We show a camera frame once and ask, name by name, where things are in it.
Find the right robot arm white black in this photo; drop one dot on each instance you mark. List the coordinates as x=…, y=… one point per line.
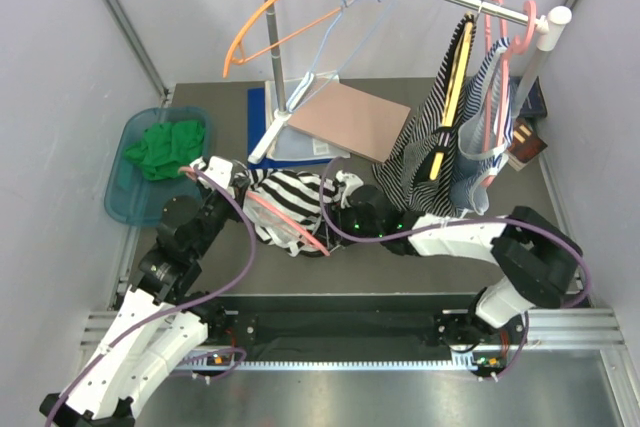
x=536, y=259

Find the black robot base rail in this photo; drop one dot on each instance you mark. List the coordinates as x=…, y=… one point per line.
x=431, y=319

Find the clothes rack metal white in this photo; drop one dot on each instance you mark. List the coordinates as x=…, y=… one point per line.
x=549, y=30

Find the blue mat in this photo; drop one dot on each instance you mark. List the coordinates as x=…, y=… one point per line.
x=256, y=127

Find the black white striped tank top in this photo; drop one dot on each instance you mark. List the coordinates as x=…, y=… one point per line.
x=288, y=212

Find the thin striped black white garment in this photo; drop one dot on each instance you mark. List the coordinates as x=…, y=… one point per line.
x=403, y=177

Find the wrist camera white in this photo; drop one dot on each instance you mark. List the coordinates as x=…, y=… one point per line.
x=347, y=183
x=228, y=174

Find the light blue wire hanger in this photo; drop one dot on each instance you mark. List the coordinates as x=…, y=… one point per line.
x=315, y=79

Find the brown wooden box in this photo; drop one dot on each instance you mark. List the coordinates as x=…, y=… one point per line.
x=526, y=145

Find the orange plastic hanger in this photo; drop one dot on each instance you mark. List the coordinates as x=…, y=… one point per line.
x=238, y=54

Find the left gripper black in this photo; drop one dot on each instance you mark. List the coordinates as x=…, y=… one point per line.
x=239, y=189

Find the yellow black hanger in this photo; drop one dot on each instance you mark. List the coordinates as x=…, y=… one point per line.
x=454, y=87

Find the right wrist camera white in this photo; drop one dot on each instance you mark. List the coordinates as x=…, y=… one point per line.
x=347, y=183

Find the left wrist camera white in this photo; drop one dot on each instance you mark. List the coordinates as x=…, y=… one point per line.
x=228, y=174

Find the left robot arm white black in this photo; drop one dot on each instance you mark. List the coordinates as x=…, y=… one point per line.
x=160, y=320

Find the dark blue book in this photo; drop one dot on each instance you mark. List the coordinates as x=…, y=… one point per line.
x=534, y=105

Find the blue white striped garment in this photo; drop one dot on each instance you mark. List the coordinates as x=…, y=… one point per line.
x=471, y=163

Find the pink brown board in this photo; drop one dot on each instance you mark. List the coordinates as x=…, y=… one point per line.
x=355, y=121

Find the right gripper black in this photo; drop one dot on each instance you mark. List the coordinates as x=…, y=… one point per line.
x=340, y=214

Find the green cloth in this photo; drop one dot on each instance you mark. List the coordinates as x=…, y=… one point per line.
x=166, y=147

